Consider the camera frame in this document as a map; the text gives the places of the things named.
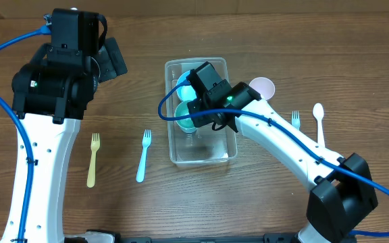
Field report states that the light blue bowl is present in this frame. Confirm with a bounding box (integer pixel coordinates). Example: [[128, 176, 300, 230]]
[[176, 71, 197, 102]]

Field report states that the green plastic cup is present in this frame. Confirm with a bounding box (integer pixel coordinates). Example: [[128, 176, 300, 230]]
[[174, 101, 197, 134]]

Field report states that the light blue plastic fork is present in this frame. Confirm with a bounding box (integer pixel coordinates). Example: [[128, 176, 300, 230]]
[[136, 130, 151, 183]]

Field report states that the pink plastic cup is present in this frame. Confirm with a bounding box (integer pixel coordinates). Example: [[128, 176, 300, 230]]
[[249, 77, 276, 101]]

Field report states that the yellow plastic fork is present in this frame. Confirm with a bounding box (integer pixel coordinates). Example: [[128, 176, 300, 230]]
[[86, 133, 101, 188]]

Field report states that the green plastic fork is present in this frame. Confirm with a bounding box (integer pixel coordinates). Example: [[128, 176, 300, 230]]
[[291, 111, 301, 130]]

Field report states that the pink plastic spoon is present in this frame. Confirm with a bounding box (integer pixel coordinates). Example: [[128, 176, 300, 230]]
[[313, 103, 326, 146]]

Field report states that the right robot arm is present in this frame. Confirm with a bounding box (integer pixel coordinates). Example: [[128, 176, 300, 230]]
[[188, 83, 378, 242]]

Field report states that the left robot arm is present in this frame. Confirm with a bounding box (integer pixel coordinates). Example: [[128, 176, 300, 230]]
[[1, 97, 121, 243]]

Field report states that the clear plastic container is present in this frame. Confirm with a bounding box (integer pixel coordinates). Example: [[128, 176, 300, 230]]
[[165, 57, 237, 167]]

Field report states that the left blue cable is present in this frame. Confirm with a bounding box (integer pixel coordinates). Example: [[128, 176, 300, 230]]
[[0, 25, 52, 243]]

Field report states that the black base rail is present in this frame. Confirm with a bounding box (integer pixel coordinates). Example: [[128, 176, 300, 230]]
[[63, 229, 299, 243]]

